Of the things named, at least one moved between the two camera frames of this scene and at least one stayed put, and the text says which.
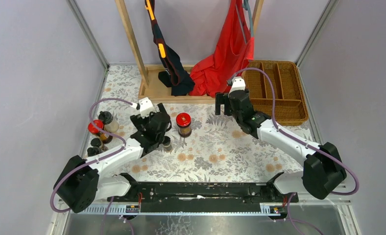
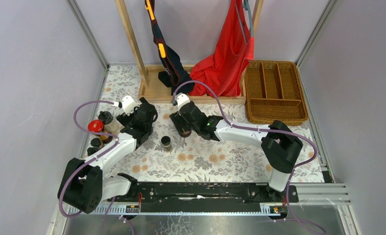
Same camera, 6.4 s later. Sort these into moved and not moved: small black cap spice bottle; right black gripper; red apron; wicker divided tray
Moved: right black gripper
Not moved: red apron; wicker divided tray; small black cap spice bottle
